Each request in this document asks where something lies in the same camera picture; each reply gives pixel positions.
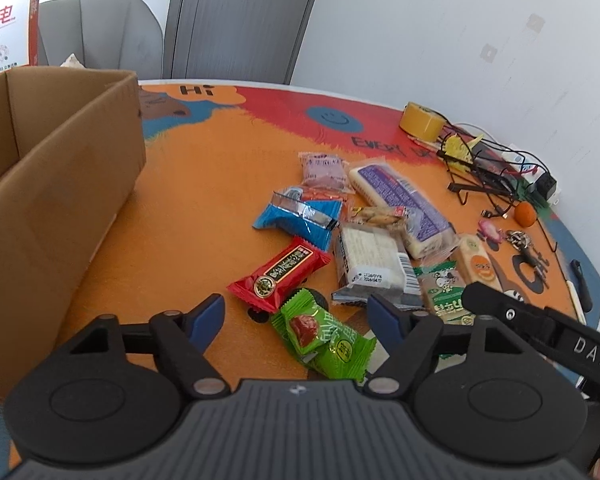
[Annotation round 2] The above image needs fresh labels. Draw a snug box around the red snack packet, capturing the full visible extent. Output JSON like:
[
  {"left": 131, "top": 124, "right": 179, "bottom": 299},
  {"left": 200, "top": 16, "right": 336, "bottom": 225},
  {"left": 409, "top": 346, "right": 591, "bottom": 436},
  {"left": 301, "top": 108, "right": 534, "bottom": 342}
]
[{"left": 226, "top": 236, "right": 332, "bottom": 315}]

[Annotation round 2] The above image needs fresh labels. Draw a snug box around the clear biscuit packet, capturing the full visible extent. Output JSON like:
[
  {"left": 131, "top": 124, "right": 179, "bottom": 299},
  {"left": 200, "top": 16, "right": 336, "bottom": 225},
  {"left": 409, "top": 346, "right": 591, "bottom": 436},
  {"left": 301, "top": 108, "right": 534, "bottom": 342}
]
[{"left": 345, "top": 202, "right": 411, "bottom": 233}]

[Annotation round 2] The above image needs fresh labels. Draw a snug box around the black pen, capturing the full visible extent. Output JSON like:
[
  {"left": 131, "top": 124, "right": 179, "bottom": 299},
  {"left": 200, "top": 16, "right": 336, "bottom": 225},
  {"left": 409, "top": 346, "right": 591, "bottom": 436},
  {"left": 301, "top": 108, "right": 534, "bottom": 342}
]
[{"left": 570, "top": 259, "right": 593, "bottom": 313}]

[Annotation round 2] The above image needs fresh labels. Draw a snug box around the grey door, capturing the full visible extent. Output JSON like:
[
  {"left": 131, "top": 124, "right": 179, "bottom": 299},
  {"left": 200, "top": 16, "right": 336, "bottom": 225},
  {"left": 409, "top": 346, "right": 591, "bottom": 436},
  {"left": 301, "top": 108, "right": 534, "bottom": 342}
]
[{"left": 162, "top": 0, "right": 328, "bottom": 86}]

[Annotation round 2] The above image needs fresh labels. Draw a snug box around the yellow toy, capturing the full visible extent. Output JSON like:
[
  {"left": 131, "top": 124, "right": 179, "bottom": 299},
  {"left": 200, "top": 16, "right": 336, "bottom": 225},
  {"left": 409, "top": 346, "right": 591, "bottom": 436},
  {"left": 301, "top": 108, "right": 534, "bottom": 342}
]
[{"left": 440, "top": 135, "right": 483, "bottom": 163}]

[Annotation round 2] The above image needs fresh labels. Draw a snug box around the blue snack packet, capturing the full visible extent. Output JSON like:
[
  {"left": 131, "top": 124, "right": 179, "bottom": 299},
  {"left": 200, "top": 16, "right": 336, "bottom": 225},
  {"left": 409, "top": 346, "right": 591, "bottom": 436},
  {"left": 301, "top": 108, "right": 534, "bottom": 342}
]
[{"left": 252, "top": 187, "right": 345, "bottom": 252}]

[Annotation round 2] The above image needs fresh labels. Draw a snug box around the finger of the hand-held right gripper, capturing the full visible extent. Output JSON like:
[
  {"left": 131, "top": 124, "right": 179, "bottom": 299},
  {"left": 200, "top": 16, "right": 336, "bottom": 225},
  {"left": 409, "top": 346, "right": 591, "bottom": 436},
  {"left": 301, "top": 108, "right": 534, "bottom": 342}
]
[{"left": 462, "top": 282, "right": 548, "bottom": 356}]

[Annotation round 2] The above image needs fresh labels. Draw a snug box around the bunch of keys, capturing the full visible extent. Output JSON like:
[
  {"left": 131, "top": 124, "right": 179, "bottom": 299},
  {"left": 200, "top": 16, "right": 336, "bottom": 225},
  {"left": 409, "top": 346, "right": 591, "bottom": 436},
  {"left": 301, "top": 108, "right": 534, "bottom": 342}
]
[{"left": 505, "top": 229, "right": 548, "bottom": 268}]

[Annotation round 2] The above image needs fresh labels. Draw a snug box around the clear white cake packet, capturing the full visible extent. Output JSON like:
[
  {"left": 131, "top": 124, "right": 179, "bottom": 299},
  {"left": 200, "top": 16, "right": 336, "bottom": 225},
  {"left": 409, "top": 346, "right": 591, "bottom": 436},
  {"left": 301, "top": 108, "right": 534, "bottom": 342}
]
[{"left": 331, "top": 222, "right": 426, "bottom": 308}]

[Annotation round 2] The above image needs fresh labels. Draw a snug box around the pink snack packet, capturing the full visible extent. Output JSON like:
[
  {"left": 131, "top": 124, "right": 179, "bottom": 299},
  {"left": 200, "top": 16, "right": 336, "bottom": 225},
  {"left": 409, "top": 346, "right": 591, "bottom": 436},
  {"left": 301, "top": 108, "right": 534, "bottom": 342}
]
[{"left": 299, "top": 151, "right": 356, "bottom": 194}]

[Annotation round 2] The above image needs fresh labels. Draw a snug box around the clear orange striped packet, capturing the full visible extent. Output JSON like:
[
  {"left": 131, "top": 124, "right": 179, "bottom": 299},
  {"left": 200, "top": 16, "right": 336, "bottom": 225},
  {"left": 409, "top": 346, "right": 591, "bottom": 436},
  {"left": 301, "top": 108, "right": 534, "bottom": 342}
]
[{"left": 286, "top": 185, "right": 348, "bottom": 206}]

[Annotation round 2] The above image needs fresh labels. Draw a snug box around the long white purple-label packet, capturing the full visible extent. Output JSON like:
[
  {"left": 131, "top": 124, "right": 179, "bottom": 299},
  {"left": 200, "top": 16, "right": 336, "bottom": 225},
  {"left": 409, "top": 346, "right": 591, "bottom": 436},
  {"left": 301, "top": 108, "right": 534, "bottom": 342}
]
[{"left": 347, "top": 156, "right": 460, "bottom": 261}]

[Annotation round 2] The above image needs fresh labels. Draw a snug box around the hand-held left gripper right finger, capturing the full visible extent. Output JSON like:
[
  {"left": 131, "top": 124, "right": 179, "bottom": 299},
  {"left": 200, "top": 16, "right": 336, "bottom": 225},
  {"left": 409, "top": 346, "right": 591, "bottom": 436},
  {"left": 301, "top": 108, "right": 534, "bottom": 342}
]
[{"left": 364, "top": 294, "right": 531, "bottom": 401}]

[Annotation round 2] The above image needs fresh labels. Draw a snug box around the white power strip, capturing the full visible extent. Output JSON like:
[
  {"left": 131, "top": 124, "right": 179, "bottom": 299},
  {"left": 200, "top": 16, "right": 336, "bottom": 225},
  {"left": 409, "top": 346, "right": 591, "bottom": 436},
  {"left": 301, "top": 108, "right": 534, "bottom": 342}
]
[{"left": 497, "top": 141, "right": 561, "bottom": 205}]

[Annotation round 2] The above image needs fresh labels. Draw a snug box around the brown cardboard box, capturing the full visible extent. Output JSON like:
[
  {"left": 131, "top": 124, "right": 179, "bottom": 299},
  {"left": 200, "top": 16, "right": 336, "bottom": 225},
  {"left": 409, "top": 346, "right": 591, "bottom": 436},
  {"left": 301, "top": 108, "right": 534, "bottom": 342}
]
[{"left": 0, "top": 66, "right": 147, "bottom": 403}]

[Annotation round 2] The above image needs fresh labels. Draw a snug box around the green and white snack packet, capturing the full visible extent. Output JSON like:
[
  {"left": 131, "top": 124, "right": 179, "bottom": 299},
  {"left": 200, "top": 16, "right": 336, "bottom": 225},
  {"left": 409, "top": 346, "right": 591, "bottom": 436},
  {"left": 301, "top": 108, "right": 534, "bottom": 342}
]
[{"left": 414, "top": 259, "right": 476, "bottom": 361}]

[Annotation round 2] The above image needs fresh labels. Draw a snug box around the cream orange-label snack packet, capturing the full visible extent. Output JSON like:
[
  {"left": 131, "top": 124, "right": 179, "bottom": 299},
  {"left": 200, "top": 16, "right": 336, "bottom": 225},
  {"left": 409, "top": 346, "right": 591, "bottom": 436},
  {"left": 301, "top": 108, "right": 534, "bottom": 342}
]
[{"left": 452, "top": 233, "right": 503, "bottom": 293}]

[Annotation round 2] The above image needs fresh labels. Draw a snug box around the yellow tape roll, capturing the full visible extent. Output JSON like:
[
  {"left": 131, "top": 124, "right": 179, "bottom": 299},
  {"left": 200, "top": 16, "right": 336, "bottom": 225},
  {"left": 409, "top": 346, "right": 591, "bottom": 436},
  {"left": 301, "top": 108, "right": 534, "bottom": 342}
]
[{"left": 399, "top": 101, "right": 448, "bottom": 142}]

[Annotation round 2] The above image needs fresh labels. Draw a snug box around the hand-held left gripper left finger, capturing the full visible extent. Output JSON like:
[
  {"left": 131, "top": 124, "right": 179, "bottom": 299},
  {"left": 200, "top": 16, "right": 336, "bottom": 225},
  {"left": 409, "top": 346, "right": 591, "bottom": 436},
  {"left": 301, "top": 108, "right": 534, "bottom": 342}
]
[{"left": 60, "top": 294, "right": 231, "bottom": 401}]

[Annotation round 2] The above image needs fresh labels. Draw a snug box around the pink toy keychain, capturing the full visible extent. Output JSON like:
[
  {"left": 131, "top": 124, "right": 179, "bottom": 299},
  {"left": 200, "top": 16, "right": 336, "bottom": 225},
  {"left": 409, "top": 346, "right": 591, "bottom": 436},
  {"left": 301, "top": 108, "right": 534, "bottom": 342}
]
[{"left": 478, "top": 217, "right": 503, "bottom": 243}]

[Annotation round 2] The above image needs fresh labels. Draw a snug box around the black wire rack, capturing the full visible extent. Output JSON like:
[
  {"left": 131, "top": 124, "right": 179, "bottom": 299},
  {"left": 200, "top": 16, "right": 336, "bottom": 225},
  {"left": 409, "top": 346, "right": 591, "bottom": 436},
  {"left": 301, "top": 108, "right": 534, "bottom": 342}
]
[{"left": 437, "top": 127, "right": 531, "bottom": 207}]

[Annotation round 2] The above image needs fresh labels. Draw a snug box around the grey upholstered chair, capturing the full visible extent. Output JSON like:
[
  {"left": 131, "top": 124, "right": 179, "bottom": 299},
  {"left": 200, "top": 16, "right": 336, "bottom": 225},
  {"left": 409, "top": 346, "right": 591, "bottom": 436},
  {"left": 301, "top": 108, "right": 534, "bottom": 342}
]
[{"left": 35, "top": 0, "right": 165, "bottom": 81}]

